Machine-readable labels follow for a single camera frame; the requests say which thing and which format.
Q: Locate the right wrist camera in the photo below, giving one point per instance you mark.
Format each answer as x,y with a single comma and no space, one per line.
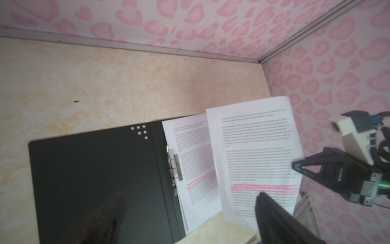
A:
356,130

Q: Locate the white paper sheet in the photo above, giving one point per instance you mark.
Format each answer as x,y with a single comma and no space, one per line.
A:
254,145

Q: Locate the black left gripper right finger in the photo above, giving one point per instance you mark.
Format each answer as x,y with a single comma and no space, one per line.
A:
277,226

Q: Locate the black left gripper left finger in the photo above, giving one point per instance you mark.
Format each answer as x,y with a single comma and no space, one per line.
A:
103,226

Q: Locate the metal folder clip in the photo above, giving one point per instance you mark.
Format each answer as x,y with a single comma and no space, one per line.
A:
174,169

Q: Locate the printed paper sheet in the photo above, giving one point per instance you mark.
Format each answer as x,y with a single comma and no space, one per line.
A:
198,193

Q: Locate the aluminium corner post right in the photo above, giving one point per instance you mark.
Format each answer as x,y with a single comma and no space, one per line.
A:
334,13

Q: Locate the grey black file folder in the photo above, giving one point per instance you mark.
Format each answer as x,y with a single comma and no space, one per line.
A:
75,174

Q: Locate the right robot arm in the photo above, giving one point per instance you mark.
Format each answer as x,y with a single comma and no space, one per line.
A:
353,179

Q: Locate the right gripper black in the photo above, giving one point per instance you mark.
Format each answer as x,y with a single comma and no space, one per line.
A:
352,178

